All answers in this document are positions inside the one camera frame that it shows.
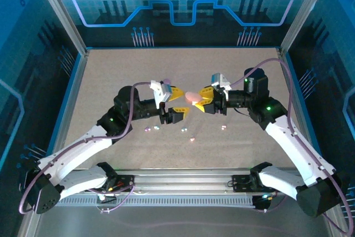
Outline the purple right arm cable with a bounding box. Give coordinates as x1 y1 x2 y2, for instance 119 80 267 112
229 58 351 235

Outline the aluminium frame post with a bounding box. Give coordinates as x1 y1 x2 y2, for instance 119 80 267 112
31 0 90 56
279 0 335 56

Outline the black power connector box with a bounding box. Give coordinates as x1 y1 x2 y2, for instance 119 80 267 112
252 194 274 211

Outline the pink earbud charging case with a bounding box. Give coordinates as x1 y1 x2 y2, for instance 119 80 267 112
185 90 202 105

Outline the slotted grey cable duct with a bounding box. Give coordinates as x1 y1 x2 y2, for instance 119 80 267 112
57 194 257 207

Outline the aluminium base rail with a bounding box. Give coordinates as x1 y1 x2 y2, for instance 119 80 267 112
74 167 303 195

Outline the aluminium side rail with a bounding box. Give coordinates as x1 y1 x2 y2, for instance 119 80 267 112
45 48 90 173

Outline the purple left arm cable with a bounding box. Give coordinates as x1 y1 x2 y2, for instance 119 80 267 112
18 81 156 215

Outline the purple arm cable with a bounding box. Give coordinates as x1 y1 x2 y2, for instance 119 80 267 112
229 58 351 235
18 81 156 215

